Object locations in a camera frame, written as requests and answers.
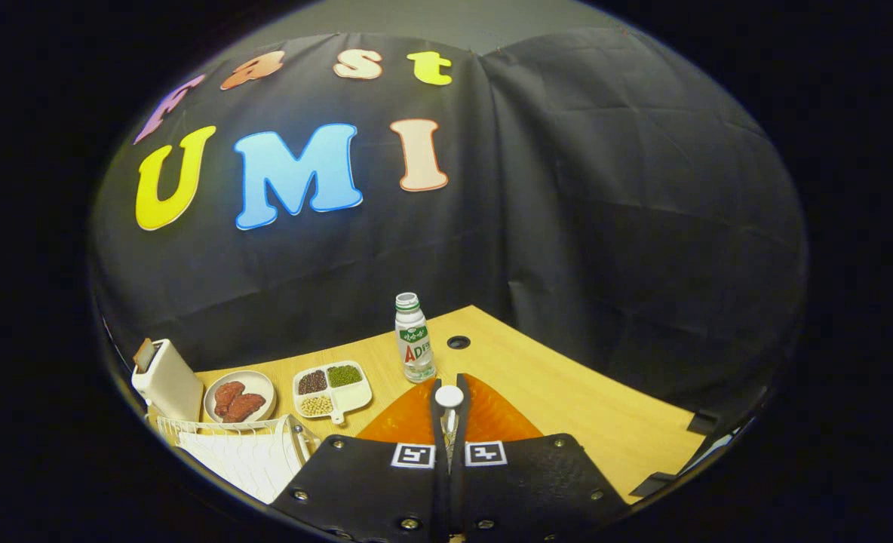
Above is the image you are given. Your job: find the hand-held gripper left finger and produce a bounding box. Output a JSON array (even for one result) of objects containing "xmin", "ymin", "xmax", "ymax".
[{"xmin": 272, "ymin": 373, "xmax": 447, "ymax": 543}]

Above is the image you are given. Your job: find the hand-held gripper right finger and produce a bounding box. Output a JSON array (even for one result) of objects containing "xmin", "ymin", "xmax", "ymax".
[{"xmin": 453, "ymin": 373, "xmax": 632, "ymax": 543}]

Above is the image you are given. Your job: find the white wire dish rack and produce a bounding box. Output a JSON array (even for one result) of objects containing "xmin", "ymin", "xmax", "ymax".
[{"xmin": 149, "ymin": 413, "xmax": 323, "ymax": 505}]

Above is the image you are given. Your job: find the round white meat dish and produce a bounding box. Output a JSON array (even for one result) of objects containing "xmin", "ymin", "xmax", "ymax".
[{"xmin": 203, "ymin": 370, "xmax": 276, "ymax": 425}]

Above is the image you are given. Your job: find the white green label drink bottle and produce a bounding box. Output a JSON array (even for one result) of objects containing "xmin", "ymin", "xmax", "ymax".
[{"xmin": 394, "ymin": 293, "xmax": 437, "ymax": 384}]

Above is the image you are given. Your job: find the white divided bean tray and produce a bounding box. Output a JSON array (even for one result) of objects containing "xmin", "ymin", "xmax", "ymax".
[{"xmin": 293, "ymin": 360, "xmax": 373, "ymax": 425}]

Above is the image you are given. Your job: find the red meat piece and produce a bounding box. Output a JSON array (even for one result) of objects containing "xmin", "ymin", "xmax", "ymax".
[
  {"xmin": 222, "ymin": 393, "xmax": 266, "ymax": 423},
  {"xmin": 213, "ymin": 381, "xmax": 245, "ymax": 418}
]

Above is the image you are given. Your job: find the black backdrop cloth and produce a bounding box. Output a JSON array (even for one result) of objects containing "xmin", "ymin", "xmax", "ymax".
[{"xmin": 88, "ymin": 29, "xmax": 808, "ymax": 453}]

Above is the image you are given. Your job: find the white toaster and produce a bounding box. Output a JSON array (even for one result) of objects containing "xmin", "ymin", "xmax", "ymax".
[{"xmin": 131, "ymin": 338, "xmax": 204, "ymax": 423}]

